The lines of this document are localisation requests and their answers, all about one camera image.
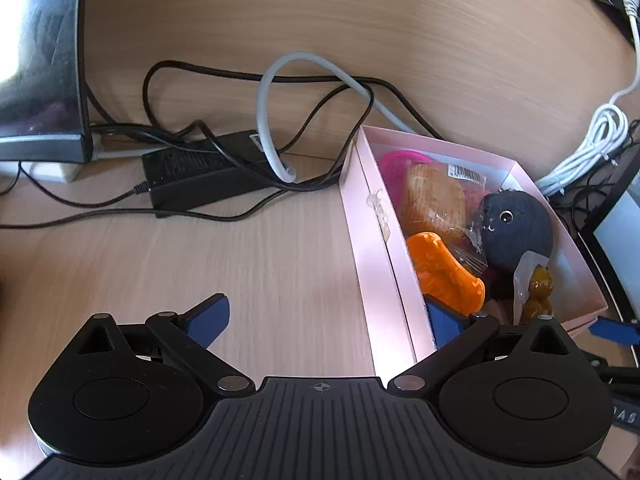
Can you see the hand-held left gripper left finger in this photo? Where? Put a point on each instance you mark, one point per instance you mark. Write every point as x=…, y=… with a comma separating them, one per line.
x=210, y=317

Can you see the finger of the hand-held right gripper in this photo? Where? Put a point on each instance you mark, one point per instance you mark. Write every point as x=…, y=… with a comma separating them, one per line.
x=615, y=331

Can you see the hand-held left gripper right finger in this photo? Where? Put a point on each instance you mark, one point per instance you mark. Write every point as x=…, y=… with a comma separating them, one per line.
x=442, y=325

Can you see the orange toy cup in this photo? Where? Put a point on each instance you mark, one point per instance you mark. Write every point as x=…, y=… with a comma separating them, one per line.
x=445, y=270

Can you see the pink cardboard box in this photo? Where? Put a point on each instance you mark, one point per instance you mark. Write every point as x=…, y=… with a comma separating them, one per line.
x=380, y=280

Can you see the amber candy packet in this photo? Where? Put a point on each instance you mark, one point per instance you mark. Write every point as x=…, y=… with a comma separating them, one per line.
x=537, y=292

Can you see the dark grey plush toy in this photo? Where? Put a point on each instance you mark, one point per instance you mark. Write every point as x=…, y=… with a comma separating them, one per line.
x=520, y=232

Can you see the packaged round bread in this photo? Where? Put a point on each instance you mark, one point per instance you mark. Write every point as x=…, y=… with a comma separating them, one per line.
x=435, y=200

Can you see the dark framed side monitor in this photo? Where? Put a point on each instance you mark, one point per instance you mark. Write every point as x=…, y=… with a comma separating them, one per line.
x=620, y=240

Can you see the black power adapter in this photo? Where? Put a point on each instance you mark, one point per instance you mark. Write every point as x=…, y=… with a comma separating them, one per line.
x=200, y=175

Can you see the pink toy strainer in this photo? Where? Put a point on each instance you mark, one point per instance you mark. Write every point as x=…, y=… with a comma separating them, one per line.
x=395, y=170

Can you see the white monitor base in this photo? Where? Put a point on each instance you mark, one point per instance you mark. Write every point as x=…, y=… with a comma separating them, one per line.
x=55, y=171

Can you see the black framed computer monitor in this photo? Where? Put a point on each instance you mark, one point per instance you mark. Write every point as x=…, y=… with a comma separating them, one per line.
x=45, y=60

